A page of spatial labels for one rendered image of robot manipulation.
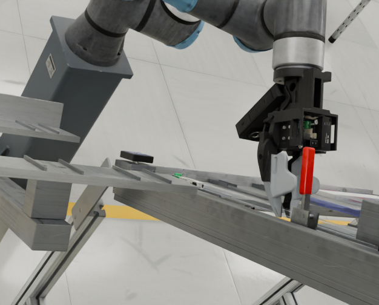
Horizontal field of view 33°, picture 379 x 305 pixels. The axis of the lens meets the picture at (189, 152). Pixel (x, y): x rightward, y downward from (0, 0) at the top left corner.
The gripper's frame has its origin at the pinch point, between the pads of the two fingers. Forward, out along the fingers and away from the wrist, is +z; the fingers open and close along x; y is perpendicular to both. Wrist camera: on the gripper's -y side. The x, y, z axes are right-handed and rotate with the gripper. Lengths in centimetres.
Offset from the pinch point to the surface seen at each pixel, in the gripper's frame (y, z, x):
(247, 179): -32.1, -6.2, 19.2
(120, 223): -113, 6, 33
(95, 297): -98, 27, 19
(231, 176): -32.1, -6.4, 15.1
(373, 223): 22.3, 1.4, -6.1
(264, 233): 8.3, 3.5, -10.0
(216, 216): -2.2, 1.8, -10.0
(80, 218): -38.5, 3.9, -14.4
